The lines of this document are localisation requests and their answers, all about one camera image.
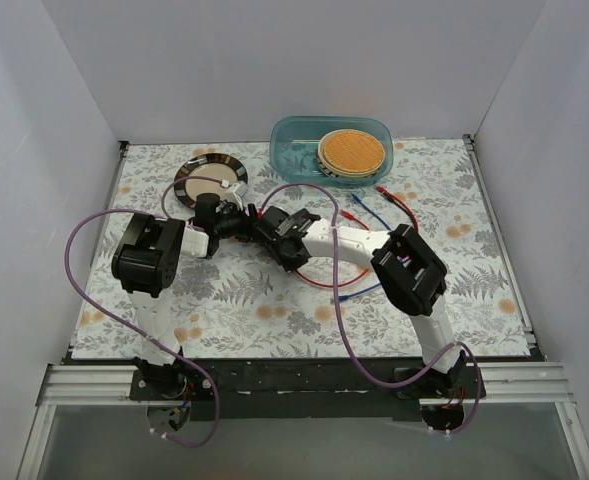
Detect striped bowl in container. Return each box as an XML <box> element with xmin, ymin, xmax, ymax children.
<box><xmin>316</xmin><ymin>134</ymin><xmax>394</xmax><ymax>180</ymax></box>

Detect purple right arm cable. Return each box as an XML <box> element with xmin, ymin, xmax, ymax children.
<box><xmin>258</xmin><ymin>183</ymin><xmax>487</xmax><ymax>437</ymax></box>

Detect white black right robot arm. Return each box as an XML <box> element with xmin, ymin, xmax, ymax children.
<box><xmin>250</xmin><ymin>207</ymin><xmax>466</xmax><ymax>398</ymax></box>

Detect dark rimmed beige plate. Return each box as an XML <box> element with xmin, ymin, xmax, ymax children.
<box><xmin>173</xmin><ymin>153</ymin><xmax>249</xmax><ymax>208</ymax></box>

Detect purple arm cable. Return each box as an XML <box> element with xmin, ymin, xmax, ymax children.
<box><xmin>66</xmin><ymin>178</ymin><xmax>223</xmax><ymax>449</ymax></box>
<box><xmin>258</xmin><ymin>183</ymin><xmax>487</xmax><ymax>437</ymax></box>

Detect teal transparent plastic container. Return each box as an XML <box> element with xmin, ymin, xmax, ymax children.
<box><xmin>269</xmin><ymin>116</ymin><xmax>394</xmax><ymax>188</ymax></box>

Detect red ethernet cable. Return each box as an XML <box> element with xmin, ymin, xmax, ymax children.
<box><xmin>293</xmin><ymin>185</ymin><xmax>421</xmax><ymax>290</ymax></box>

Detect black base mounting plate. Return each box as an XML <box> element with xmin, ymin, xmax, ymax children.
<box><xmin>61</xmin><ymin>347</ymin><xmax>545</xmax><ymax>424</ymax></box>

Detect aluminium frame rail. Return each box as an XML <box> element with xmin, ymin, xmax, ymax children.
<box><xmin>36</xmin><ymin>362</ymin><xmax>575</xmax><ymax>406</ymax></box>

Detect floral patterned table mat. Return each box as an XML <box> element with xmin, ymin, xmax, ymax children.
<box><xmin>71</xmin><ymin>139</ymin><xmax>529</xmax><ymax>360</ymax></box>

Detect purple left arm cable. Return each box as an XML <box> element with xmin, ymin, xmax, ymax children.
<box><xmin>66</xmin><ymin>178</ymin><xmax>223</xmax><ymax>449</ymax></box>

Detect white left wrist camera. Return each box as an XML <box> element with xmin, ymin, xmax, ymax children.
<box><xmin>220</xmin><ymin>180</ymin><xmax>248</xmax><ymax>210</ymax></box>

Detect orange woven round coaster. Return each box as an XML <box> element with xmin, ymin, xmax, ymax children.
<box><xmin>322</xmin><ymin>129</ymin><xmax>385</xmax><ymax>171</ymax></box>

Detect blue ethernet cable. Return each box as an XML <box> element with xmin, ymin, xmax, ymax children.
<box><xmin>337</xmin><ymin>192</ymin><xmax>400</xmax><ymax>304</ymax></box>

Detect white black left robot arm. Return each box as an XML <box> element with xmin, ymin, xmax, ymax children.
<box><xmin>111</xmin><ymin>194</ymin><xmax>258</xmax><ymax>400</ymax></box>

